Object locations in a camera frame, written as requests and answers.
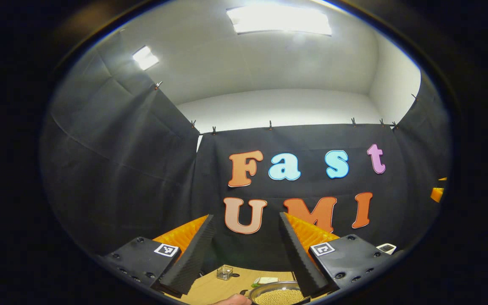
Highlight row of black cloth clips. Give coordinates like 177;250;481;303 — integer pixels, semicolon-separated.
154;80;419;135

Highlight small ceiling light panel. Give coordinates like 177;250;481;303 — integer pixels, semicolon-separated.
132;46;160;71

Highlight small glass jar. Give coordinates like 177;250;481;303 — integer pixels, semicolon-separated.
216;266;240;281

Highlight stainless steel pot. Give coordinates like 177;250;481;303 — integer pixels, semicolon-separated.
240;281;311;305

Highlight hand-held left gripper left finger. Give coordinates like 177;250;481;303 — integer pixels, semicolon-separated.
98;214;217;299

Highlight black backdrop cloth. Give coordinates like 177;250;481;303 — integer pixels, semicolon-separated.
39;32;452;274

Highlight pile of soybeans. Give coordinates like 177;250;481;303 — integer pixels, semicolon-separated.
255;289;306;305

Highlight large ceiling light panel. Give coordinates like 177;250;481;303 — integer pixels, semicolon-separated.
226;4;333;36

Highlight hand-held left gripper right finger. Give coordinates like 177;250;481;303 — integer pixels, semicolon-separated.
279;212;403;299

